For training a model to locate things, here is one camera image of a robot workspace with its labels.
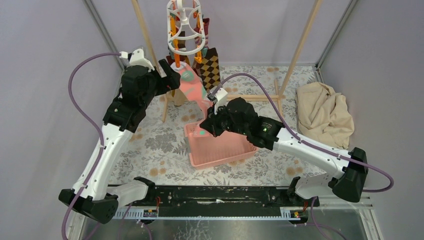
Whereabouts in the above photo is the floral table mat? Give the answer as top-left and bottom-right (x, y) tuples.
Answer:
(109, 65), (323, 186)

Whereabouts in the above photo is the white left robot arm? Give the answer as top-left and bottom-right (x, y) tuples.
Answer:
(58, 59), (181, 224)

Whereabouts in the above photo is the beige cloth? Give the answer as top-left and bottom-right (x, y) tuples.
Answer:
(296, 82), (355, 149)

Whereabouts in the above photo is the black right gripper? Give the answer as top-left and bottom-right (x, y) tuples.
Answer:
(200, 102), (249, 138)

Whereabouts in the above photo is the beige striped maroon sock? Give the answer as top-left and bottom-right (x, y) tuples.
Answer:
(171, 88), (187, 107)

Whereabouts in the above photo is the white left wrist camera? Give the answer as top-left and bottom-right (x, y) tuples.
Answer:
(119, 48), (155, 72)

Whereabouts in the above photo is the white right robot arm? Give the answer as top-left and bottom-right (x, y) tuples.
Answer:
(199, 97), (368, 206)

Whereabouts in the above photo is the pink patterned sock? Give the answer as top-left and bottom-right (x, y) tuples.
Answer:
(170, 61), (213, 138)

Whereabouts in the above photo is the wooden rack frame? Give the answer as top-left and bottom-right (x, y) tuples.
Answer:
(131, 0), (324, 123)

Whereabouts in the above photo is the white round clip hanger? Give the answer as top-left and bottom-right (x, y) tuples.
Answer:
(166, 0), (206, 56)

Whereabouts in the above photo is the pink basket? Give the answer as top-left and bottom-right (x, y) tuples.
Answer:
(184, 122), (258, 170)

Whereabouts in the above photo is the brown yellow argyle sock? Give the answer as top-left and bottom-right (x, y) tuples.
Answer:
(197, 47), (221, 92)

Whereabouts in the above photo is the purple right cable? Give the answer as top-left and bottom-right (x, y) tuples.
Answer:
(208, 73), (395, 194)

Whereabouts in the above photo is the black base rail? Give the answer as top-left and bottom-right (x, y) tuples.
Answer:
(132, 185), (320, 221)

